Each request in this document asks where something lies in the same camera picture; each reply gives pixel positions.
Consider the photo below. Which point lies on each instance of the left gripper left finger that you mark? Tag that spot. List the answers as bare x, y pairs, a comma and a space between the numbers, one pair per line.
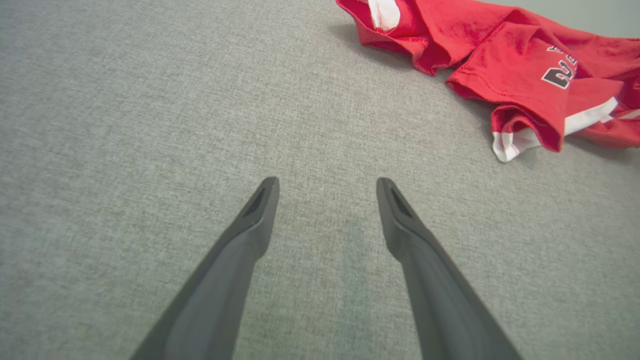
225, 280

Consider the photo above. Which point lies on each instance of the red basketball shorts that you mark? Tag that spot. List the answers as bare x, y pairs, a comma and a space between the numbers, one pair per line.
510, 65

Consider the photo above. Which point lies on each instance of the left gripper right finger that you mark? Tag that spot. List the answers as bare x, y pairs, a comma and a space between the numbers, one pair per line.
435, 290

